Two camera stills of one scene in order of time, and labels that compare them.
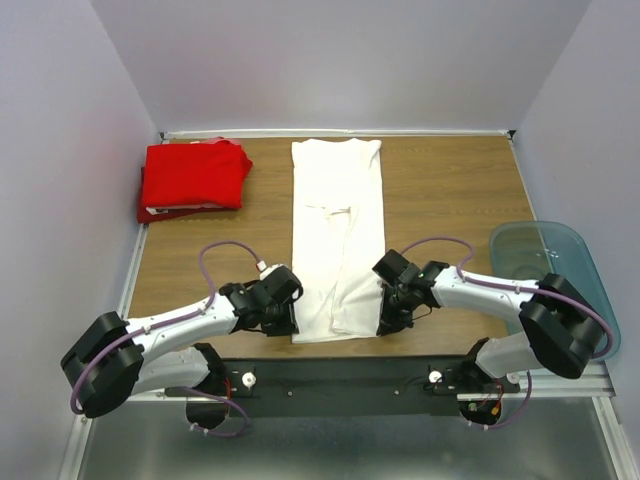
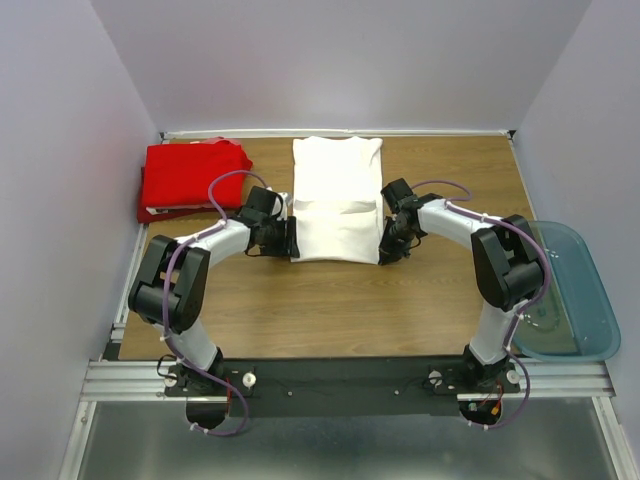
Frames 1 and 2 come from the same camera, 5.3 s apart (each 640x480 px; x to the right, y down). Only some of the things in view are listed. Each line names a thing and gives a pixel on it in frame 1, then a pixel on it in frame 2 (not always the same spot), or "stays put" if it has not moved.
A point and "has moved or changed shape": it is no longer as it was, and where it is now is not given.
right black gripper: (389, 321) → (388, 252)
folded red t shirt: (185, 177) stays put
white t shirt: (338, 237) has moved or changed shape
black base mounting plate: (345, 387) stays put
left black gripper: (289, 324) → (284, 245)
